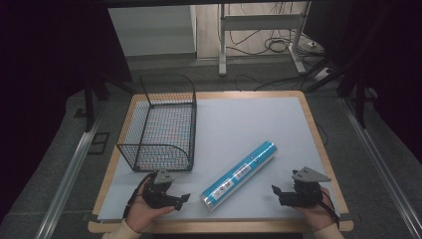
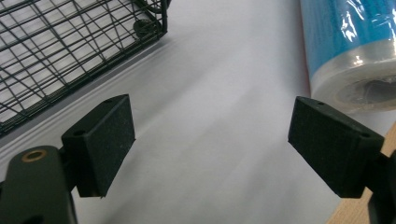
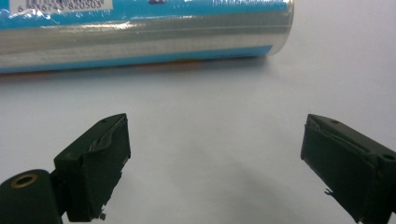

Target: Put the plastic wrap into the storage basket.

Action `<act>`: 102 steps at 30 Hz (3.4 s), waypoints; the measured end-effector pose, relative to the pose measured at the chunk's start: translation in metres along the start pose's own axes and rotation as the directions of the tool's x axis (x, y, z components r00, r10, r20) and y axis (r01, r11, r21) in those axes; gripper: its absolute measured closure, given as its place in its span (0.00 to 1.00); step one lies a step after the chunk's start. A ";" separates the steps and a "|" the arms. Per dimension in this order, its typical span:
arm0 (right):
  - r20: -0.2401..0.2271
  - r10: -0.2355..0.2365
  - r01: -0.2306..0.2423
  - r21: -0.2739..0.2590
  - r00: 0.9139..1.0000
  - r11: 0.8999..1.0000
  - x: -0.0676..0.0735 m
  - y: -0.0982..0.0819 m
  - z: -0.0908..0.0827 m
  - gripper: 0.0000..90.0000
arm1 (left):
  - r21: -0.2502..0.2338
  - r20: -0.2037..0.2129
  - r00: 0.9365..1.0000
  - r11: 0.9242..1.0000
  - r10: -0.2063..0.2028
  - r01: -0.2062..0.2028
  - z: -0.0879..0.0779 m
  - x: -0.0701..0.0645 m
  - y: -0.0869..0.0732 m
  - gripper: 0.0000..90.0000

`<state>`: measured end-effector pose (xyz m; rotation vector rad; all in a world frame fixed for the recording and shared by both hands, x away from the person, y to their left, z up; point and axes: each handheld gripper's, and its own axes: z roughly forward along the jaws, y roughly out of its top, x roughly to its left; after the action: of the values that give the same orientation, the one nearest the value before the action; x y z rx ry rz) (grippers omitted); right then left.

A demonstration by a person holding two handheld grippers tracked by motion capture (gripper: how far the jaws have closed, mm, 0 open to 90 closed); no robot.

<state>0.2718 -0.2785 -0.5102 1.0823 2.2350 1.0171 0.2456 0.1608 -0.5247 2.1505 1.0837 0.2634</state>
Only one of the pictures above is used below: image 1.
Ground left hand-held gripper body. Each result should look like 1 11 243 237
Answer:
142 169 177 210

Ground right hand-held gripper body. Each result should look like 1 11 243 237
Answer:
284 165 332 209

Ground blue cylindrical roll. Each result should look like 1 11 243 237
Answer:
198 139 279 213

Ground black wire mesh basket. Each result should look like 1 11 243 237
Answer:
115 73 198 173

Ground person's right hand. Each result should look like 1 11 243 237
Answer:
293 186 338 233

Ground person's left hand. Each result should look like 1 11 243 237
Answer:
124 179 176 234

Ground pale grey table mat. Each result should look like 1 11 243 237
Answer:
97 96 341 222

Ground black stand legs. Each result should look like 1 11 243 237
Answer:
82 74 133 133
304 49 379 129

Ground white power strip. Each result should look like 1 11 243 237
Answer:
314 67 333 82

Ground pale grey cabinet panel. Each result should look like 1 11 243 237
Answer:
106 5 197 58

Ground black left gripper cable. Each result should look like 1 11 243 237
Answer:
122 171 157 219

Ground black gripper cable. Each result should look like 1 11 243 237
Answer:
317 189 340 230
122 171 157 219

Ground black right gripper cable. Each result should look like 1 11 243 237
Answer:
317 189 340 230

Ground aluminium floor rail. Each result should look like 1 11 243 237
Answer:
34 109 105 239
340 97 422 239

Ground black floor cables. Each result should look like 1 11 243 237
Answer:
225 3 327 93

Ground white metal desk frame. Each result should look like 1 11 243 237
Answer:
217 2 309 77

